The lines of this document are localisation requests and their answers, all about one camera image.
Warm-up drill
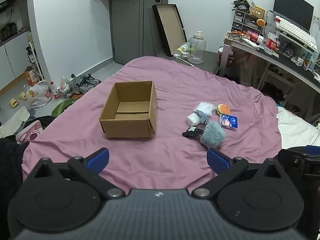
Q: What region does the grey sneaker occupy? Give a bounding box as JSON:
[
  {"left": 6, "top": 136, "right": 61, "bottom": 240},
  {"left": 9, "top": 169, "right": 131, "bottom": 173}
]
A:
[
  {"left": 72, "top": 82, "right": 93, "bottom": 94},
  {"left": 79, "top": 74, "right": 102, "bottom": 87}
]

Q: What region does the small red label bottle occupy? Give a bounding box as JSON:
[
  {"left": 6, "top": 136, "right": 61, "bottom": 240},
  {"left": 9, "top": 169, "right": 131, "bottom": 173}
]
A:
[{"left": 49, "top": 81, "right": 60, "bottom": 100}]

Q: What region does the grey-blue fluffy plush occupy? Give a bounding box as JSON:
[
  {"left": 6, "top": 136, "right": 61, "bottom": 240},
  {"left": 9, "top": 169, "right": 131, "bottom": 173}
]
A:
[{"left": 199, "top": 121, "right": 226, "bottom": 148}]

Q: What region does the black monitor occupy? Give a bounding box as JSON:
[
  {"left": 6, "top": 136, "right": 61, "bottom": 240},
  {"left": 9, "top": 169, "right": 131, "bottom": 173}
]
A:
[{"left": 272, "top": 0, "right": 314, "bottom": 34}]

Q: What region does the black keychain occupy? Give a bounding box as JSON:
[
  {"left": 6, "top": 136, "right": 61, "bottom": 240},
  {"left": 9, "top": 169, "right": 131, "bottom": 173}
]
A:
[{"left": 182, "top": 127, "right": 204, "bottom": 137}]

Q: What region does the white blanket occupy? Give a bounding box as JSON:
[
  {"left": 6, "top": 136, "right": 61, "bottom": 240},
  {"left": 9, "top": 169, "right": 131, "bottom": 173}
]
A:
[{"left": 277, "top": 106, "right": 320, "bottom": 150}]

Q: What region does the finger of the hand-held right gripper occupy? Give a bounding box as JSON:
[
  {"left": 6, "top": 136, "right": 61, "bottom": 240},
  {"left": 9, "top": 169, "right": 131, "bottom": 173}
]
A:
[{"left": 305, "top": 145, "right": 320, "bottom": 157}]

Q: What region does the hamburger plush toy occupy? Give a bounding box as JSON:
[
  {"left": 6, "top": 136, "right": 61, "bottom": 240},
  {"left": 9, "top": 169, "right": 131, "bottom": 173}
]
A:
[{"left": 216, "top": 104, "right": 231, "bottom": 116}]

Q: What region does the brown cardboard box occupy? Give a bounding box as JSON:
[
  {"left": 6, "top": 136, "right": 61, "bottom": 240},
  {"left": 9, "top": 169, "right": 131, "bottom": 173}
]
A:
[{"left": 99, "top": 81, "right": 157, "bottom": 140}]

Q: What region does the woven basket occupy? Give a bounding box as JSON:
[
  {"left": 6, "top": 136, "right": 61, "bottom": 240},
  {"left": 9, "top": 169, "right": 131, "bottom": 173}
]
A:
[{"left": 249, "top": 6, "right": 265, "bottom": 19}]

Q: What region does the desktop drawer organizer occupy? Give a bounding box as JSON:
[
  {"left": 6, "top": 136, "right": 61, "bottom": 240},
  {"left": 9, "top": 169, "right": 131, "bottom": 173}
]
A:
[{"left": 231, "top": 9, "right": 263, "bottom": 37}]

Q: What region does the white keyboard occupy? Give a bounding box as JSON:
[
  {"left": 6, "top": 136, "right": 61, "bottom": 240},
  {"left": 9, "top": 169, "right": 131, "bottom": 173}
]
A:
[{"left": 274, "top": 15, "right": 318, "bottom": 53}]

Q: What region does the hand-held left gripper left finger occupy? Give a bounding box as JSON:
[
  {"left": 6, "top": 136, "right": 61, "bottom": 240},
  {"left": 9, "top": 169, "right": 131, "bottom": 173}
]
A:
[{"left": 32, "top": 148, "right": 125, "bottom": 200}]

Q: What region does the large clear water jug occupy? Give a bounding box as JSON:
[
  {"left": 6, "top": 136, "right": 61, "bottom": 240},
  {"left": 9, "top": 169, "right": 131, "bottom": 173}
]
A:
[{"left": 187, "top": 31, "right": 206, "bottom": 64}]

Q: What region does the white chair frame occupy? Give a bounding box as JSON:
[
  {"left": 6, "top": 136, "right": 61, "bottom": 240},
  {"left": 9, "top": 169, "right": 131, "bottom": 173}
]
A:
[{"left": 260, "top": 67, "right": 295, "bottom": 99}]

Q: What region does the red white can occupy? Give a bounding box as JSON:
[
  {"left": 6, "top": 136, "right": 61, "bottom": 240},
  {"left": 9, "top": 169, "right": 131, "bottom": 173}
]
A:
[{"left": 250, "top": 32, "right": 265, "bottom": 45}]

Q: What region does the red label water bottle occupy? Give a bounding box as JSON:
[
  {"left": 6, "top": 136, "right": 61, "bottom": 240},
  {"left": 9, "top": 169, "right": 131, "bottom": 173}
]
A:
[{"left": 264, "top": 21, "right": 281, "bottom": 55}]

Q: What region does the white printed plastic bag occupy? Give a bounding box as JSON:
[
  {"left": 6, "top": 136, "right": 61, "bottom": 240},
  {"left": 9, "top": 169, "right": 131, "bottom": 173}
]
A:
[{"left": 26, "top": 80, "right": 52, "bottom": 110}]

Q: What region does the blue printed packet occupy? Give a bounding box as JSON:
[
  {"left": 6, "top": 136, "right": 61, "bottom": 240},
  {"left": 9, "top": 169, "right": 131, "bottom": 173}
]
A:
[{"left": 219, "top": 113, "right": 238, "bottom": 130}]

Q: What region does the black picture frame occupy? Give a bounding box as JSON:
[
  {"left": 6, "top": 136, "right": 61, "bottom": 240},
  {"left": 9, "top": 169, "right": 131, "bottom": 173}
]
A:
[{"left": 152, "top": 4, "right": 187, "bottom": 57}]

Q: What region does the pink bed sheet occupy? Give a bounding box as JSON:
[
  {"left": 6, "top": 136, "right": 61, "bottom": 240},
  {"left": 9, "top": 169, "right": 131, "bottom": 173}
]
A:
[{"left": 22, "top": 56, "right": 283, "bottom": 195}]

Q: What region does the white cloth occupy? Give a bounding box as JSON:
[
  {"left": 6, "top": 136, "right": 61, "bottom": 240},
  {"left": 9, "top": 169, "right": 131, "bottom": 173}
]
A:
[{"left": 0, "top": 106, "right": 30, "bottom": 138}]

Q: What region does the clear plastic bag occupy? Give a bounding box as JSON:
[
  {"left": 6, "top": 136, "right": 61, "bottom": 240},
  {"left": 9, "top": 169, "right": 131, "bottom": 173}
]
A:
[{"left": 59, "top": 77, "right": 74, "bottom": 99}]

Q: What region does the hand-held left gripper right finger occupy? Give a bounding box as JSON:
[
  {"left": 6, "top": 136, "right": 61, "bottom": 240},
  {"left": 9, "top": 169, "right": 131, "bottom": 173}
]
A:
[{"left": 192, "top": 148, "right": 284, "bottom": 199}]

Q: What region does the grey door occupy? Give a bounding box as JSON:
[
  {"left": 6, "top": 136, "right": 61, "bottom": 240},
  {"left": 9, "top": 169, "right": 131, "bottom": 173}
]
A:
[{"left": 109, "top": 0, "right": 170, "bottom": 65}]

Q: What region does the white bagged bundle denim wrap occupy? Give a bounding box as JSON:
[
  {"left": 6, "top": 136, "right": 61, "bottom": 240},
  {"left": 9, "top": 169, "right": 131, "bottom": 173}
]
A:
[{"left": 186, "top": 102, "right": 216, "bottom": 127}]

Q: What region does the black cloth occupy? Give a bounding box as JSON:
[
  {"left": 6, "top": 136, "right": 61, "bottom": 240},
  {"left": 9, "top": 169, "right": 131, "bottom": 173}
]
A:
[{"left": 0, "top": 115, "right": 57, "bottom": 240}]

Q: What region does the green leaf mat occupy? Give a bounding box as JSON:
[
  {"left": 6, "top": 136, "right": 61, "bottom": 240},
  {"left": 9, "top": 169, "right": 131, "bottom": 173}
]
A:
[{"left": 51, "top": 97, "right": 79, "bottom": 118}]

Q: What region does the white cabinet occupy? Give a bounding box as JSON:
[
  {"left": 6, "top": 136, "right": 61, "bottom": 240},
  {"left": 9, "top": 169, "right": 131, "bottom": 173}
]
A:
[{"left": 0, "top": 0, "right": 34, "bottom": 90}]

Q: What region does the orange carton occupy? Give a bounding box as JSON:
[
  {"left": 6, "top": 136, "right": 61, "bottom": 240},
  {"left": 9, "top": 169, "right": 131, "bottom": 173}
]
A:
[{"left": 24, "top": 66, "right": 40, "bottom": 86}]

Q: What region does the dark desk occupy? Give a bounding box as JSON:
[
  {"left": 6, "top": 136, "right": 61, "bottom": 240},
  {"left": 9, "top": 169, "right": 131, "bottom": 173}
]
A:
[{"left": 224, "top": 31, "right": 320, "bottom": 120}]

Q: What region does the pink white cushion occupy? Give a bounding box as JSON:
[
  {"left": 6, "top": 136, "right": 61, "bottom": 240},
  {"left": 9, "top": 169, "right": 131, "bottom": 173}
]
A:
[{"left": 15, "top": 120, "right": 43, "bottom": 144}]

